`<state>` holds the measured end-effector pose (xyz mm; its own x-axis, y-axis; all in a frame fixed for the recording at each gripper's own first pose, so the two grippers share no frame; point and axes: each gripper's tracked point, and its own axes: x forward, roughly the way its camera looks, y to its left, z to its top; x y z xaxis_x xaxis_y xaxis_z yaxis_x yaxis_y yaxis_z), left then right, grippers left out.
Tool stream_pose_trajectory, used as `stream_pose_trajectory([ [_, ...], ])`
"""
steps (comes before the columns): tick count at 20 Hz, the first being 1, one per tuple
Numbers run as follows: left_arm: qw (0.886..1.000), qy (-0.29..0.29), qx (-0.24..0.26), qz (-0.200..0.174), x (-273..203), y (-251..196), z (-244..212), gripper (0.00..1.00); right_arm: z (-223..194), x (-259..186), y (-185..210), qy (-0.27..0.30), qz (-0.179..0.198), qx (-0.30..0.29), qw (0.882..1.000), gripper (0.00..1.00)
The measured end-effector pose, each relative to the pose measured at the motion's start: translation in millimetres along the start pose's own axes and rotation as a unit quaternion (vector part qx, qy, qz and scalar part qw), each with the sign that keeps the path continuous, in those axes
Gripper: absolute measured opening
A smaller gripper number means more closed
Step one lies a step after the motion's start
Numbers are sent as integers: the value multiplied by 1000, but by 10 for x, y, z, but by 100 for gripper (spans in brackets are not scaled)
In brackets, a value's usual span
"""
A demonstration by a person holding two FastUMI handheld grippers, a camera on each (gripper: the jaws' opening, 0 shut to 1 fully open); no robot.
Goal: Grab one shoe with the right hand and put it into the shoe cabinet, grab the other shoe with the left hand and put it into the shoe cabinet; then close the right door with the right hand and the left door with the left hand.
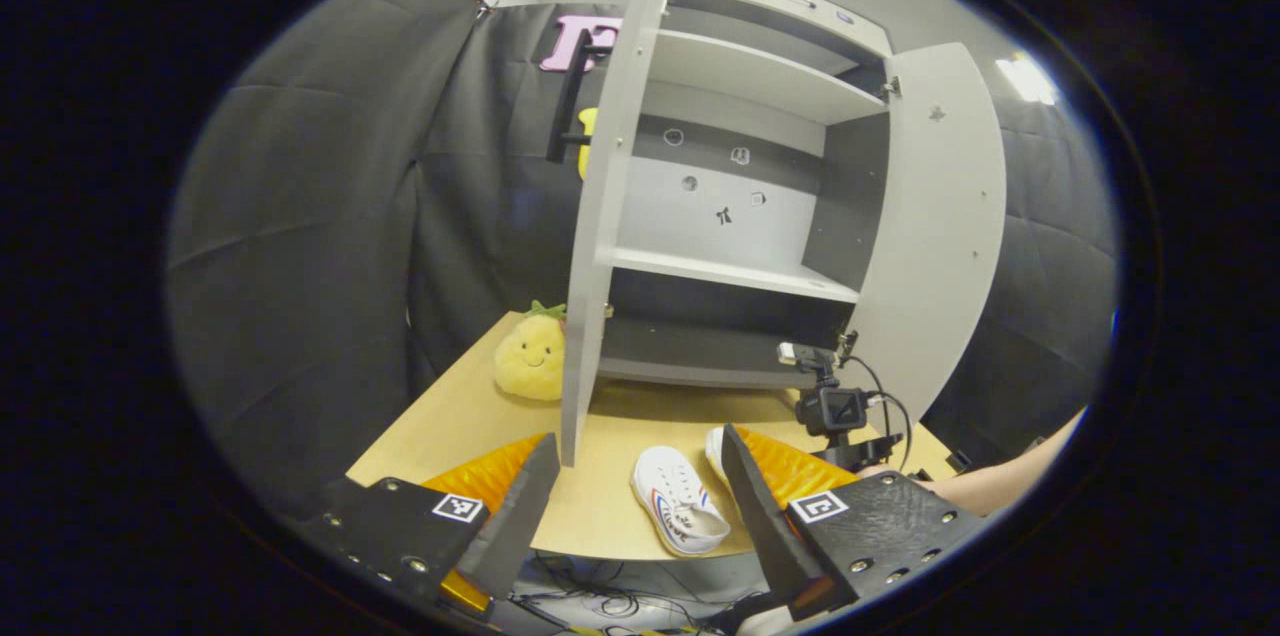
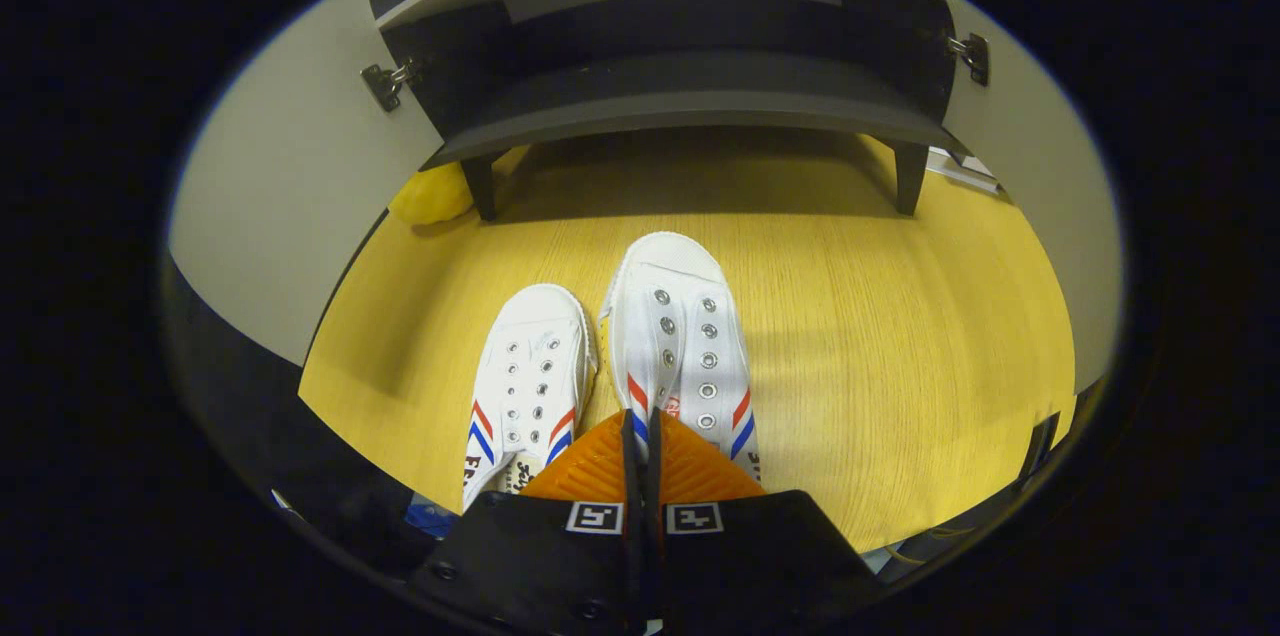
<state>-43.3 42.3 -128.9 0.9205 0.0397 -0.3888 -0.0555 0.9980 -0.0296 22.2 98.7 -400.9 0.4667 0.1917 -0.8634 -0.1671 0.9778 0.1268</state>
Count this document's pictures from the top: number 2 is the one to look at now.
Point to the white shoe cabinet door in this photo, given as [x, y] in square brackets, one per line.
[1040, 176]
[290, 186]

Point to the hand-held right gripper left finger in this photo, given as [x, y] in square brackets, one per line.
[540, 556]

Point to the white canvas shoe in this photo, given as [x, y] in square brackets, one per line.
[670, 296]
[530, 356]

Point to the white book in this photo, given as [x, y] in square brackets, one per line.
[965, 174]

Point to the yellow soft object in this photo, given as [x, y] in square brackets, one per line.
[430, 194]

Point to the white grey shoe cabinet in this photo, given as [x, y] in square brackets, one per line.
[650, 86]

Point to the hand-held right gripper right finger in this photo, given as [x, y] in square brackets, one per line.
[750, 556]

